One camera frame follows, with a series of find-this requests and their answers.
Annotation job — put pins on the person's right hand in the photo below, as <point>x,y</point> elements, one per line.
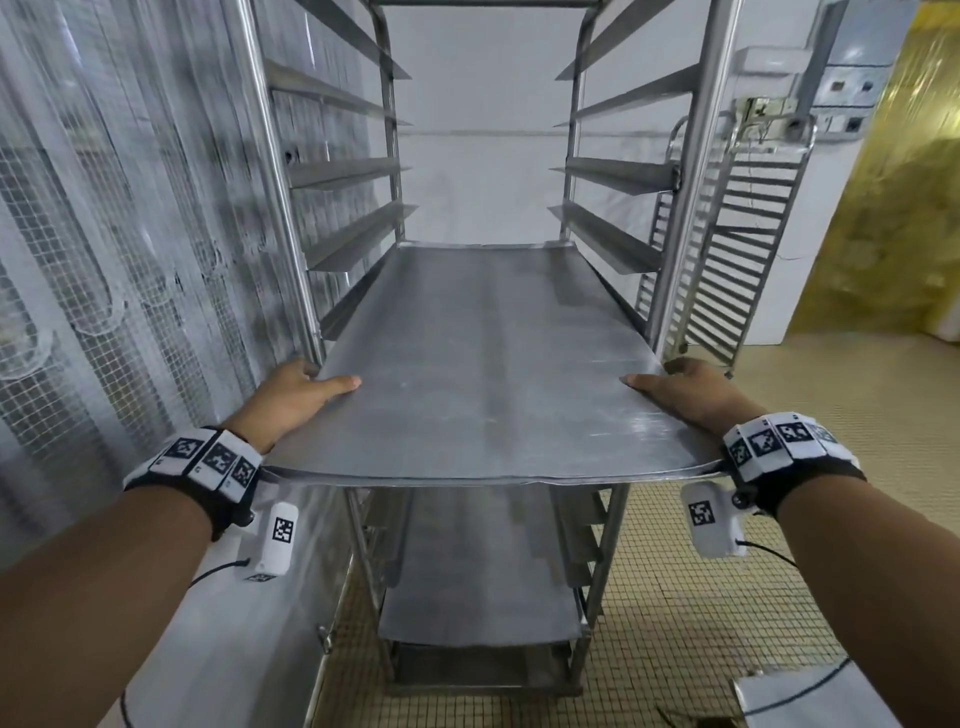
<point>690,401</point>

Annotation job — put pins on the person's left hand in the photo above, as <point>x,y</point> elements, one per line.
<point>281,401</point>

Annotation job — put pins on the person's right thumb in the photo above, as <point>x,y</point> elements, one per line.
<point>651,384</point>

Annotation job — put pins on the person's left thumb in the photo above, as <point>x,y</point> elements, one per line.
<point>334,388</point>

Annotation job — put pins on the large metal baking tray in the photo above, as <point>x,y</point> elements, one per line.
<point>480,360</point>

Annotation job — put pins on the person's right forearm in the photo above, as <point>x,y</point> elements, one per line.
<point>877,600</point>

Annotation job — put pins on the person's left forearm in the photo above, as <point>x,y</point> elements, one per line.
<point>97,592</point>

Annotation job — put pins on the right wristband with marker tags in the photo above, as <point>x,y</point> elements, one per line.
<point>787,450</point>

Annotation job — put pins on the wristband with marker tags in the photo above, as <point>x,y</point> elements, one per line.
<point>787,450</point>
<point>199,469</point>

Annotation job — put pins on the empty steel rack trolley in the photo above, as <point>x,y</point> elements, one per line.
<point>724,247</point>

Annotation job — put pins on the left wristband with marker tags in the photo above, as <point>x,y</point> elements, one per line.
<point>199,469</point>

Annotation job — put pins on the stainless steel tray rack trolley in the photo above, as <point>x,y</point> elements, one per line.
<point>487,225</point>

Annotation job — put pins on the yellow strip curtain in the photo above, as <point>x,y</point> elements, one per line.
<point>881,187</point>

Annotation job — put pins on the white paper sheet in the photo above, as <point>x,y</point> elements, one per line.
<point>802,697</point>

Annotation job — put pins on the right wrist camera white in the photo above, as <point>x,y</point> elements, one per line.
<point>709,521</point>

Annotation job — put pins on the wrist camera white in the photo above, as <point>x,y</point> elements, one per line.
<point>274,540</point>
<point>709,521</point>

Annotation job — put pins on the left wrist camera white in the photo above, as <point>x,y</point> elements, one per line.
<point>274,540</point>

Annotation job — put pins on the grey wall electrical box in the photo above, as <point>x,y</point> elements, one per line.
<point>862,67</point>

